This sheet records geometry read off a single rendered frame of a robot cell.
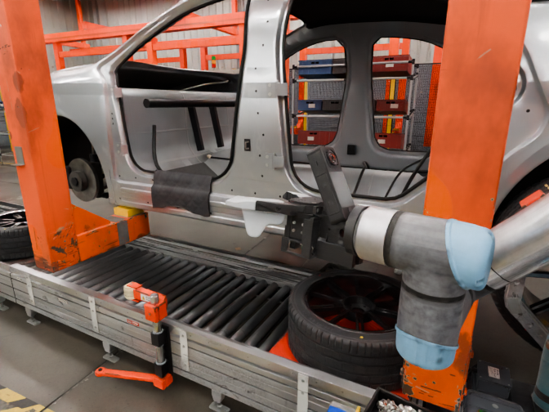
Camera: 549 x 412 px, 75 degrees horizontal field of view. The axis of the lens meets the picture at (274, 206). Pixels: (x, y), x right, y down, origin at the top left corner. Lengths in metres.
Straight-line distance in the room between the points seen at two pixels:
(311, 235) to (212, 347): 1.29
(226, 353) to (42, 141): 1.36
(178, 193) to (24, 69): 0.91
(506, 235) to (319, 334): 1.09
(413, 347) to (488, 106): 0.64
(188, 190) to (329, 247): 1.62
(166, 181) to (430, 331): 1.88
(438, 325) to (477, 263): 0.10
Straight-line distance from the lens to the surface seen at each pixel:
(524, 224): 0.56
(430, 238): 0.45
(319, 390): 1.54
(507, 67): 0.99
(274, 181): 1.77
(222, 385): 1.82
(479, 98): 0.99
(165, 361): 1.95
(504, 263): 0.57
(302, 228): 0.53
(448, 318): 0.49
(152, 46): 9.80
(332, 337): 1.52
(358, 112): 3.36
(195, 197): 2.04
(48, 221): 2.18
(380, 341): 1.53
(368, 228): 0.47
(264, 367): 1.63
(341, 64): 5.20
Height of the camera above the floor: 1.39
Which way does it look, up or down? 16 degrees down
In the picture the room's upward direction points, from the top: straight up
